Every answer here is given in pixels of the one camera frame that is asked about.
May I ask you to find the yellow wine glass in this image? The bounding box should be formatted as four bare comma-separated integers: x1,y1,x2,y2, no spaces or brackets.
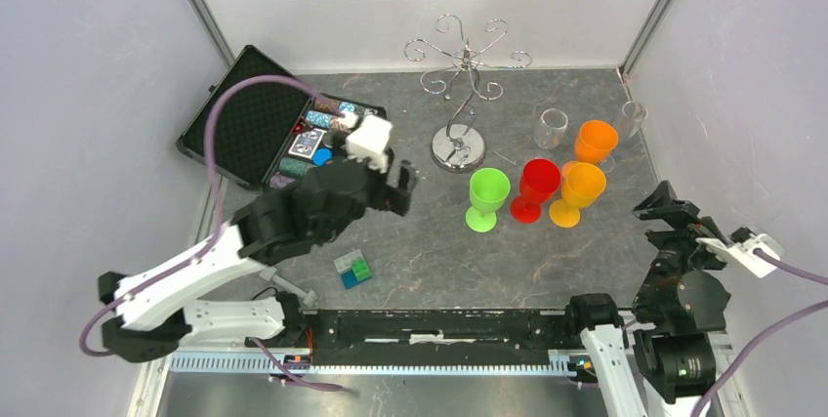
549,162,607,229

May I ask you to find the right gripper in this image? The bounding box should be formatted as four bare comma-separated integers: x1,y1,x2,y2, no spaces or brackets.
634,178,747,311

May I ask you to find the colourful block cube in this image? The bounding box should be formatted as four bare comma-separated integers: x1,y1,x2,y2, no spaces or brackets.
334,249,372,290

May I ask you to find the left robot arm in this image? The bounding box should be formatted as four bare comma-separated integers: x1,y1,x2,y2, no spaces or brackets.
99,157,417,363

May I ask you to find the orange wine glass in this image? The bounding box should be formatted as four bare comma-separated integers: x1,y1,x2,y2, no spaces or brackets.
561,120,619,178

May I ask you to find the blue poker chip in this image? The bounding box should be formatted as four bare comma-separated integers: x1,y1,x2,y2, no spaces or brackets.
311,147,333,166

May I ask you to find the chrome wine glass rack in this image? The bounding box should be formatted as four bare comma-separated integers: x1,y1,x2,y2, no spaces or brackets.
403,14,533,174

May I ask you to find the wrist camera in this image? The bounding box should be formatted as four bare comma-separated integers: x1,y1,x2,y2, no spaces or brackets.
696,227,786,278
343,112,393,173

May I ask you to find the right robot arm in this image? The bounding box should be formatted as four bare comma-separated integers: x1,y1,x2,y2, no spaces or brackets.
563,181,731,416

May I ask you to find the clear wine glass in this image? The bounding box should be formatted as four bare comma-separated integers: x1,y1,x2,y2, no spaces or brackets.
533,108,569,149
611,101,648,150

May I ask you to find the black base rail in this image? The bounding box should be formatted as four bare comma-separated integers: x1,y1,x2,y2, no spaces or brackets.
145,308,732,380

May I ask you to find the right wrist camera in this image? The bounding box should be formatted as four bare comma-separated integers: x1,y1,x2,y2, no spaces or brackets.
696,227,786,278

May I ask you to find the green wine glass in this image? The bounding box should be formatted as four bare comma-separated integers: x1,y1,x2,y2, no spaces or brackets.
465,168,512,232

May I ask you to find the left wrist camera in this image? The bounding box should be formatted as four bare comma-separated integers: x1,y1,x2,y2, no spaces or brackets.
343,112,393,173

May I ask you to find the red wine glass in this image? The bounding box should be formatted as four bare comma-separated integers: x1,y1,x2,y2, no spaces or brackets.
510,158,562,224

